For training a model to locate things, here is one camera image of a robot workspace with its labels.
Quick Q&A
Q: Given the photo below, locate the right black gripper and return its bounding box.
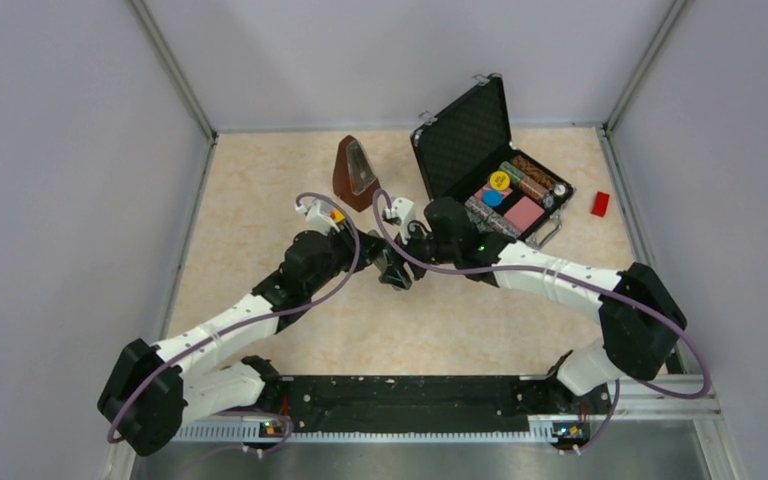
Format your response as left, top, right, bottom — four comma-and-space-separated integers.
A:
381, 217, 460, 289

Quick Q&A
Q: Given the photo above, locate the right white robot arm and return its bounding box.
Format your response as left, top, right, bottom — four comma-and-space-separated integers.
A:
383, 199, 692, 412

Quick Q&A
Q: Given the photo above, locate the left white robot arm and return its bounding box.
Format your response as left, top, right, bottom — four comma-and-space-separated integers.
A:
97, 227, 387, 457

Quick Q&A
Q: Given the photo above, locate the brown metronome with clear cover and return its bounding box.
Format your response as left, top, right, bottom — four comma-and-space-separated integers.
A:
332, 135, 381, 213

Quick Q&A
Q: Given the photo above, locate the blue poker chip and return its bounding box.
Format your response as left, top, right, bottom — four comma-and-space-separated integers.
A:
481, 189, 505, 208

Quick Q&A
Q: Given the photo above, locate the yellow big blind chip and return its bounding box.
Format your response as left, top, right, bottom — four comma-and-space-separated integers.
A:
487, 170, 511, 191

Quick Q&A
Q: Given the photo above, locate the black poker chip case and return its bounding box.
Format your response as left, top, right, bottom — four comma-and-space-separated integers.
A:
410, 73, 576, 249

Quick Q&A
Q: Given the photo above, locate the red playing card deck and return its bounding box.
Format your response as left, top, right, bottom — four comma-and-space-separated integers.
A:
503, 197, 545, 232

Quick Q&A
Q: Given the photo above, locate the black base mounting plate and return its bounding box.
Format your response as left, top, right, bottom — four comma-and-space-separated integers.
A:
253, 375, 609, 434

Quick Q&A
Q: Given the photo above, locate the red toy block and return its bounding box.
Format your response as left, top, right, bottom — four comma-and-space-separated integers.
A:
590, 191, 611, 218

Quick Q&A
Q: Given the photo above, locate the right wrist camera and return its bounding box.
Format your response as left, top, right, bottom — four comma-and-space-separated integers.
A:
382, 197, 416, 243

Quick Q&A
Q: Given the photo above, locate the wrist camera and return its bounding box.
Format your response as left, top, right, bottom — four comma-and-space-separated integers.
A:
295, 199, 342, 235
382, 197, 416, 243

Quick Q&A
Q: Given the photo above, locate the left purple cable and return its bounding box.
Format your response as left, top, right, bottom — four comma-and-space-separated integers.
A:
105, 192, 363, 458

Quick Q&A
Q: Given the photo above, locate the purple cable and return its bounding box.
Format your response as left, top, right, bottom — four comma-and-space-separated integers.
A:
105, 192, 363, 458
371, 188, 713, 458

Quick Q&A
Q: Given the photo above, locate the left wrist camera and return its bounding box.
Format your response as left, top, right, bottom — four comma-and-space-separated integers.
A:
295, 199, 342, 235

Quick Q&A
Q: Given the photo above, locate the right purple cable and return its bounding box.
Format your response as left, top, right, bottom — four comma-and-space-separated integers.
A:
371, 188, 713, 458

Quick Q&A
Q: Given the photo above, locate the aluminium frame rail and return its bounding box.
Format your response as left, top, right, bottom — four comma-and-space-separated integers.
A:
118, 376, 723, 445

